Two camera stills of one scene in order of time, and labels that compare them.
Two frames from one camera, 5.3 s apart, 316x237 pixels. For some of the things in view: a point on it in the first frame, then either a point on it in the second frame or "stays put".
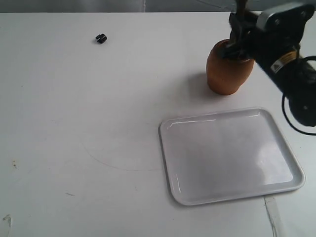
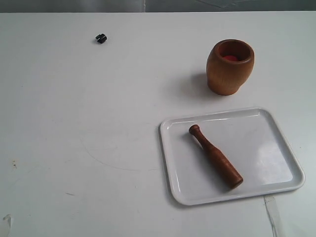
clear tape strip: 274,216 stays put
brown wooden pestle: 241,7 → 219,161
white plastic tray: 228,156 stays put
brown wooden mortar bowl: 226,75 stays put
